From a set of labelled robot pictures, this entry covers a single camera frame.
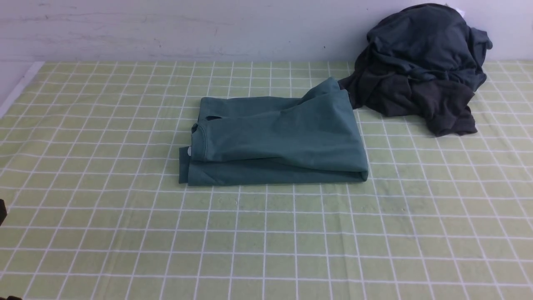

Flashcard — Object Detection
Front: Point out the green long-sleeve top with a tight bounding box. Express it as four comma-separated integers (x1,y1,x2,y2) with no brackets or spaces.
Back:
179,77,368,186

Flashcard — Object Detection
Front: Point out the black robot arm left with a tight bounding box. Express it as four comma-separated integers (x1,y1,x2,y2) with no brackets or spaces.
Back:
0,199,7,226

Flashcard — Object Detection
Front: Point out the green checkered tablecloth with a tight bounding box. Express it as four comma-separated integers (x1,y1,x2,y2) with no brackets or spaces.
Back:
0,62,533,300

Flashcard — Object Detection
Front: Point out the dark grey crumpled garment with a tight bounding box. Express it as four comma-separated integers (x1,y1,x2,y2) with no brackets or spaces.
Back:
339,49,477,137

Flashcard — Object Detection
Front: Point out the dark teal crumpled garment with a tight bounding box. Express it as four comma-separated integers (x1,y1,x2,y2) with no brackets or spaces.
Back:
366,3,493,91

